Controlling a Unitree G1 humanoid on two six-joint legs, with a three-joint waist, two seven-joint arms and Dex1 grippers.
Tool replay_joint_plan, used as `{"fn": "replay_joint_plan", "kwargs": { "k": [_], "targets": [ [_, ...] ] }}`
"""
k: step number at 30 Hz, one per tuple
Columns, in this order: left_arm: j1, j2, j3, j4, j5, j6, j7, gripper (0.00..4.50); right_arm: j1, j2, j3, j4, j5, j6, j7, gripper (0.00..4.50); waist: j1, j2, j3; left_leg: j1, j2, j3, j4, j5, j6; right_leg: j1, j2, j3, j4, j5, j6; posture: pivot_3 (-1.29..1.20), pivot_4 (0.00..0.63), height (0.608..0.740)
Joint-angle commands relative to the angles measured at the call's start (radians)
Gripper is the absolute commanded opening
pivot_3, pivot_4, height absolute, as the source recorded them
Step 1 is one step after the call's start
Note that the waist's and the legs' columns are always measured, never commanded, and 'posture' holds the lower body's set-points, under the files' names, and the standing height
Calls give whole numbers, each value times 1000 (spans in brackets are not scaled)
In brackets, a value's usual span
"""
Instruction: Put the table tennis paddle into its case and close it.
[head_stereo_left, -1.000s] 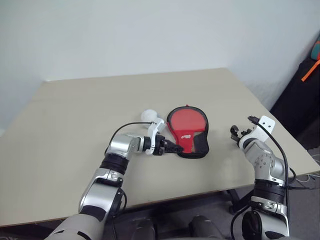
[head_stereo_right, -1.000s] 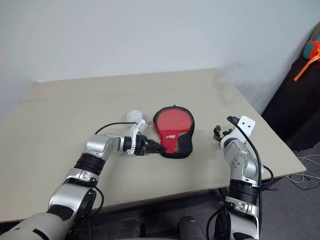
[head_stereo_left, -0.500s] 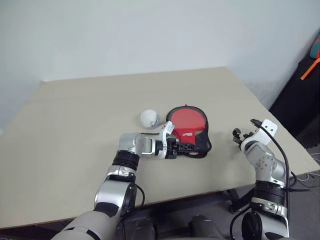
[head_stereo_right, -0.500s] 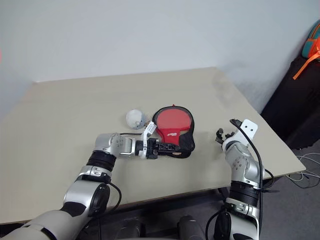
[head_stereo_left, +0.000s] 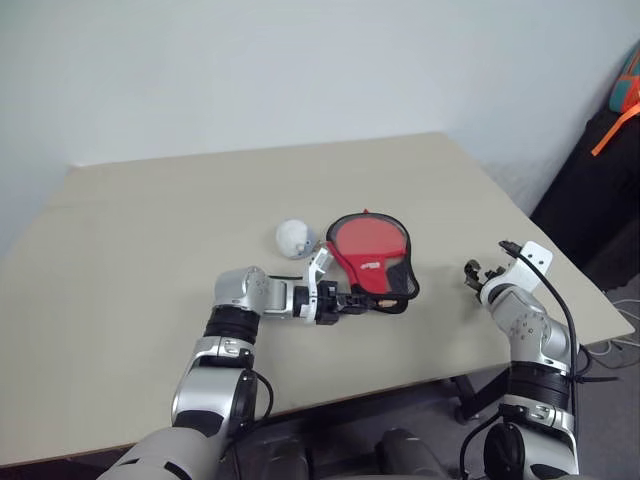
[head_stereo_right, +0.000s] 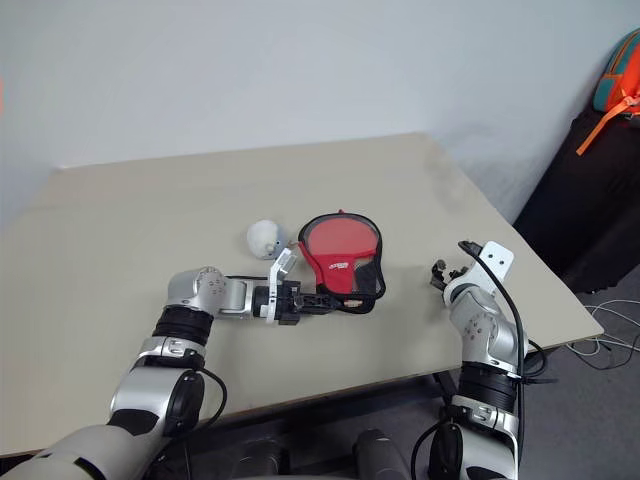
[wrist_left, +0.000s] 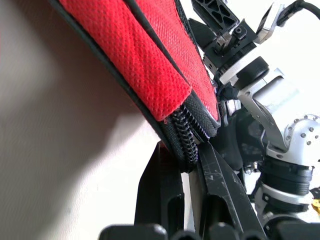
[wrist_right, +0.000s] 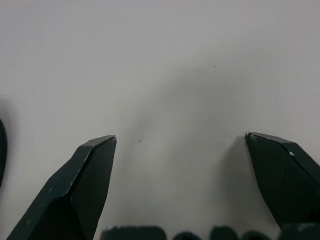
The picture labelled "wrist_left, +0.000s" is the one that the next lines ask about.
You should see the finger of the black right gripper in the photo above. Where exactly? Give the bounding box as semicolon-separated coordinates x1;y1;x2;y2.
190;0;239;35

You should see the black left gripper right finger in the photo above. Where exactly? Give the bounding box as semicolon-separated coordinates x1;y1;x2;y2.
188;141;266;240

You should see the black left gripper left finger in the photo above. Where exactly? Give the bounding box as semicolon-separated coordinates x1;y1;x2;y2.
134;140;185;229

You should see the red zippered fabric bag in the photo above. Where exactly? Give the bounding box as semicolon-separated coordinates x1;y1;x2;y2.
47;0;222;174

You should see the small yellow object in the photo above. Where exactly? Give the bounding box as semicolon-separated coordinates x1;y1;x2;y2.
309;198;320;215

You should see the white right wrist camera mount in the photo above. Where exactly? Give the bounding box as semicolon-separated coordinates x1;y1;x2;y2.
254;2;286;46

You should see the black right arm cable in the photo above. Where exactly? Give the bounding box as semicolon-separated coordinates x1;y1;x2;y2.
275;0;320;28

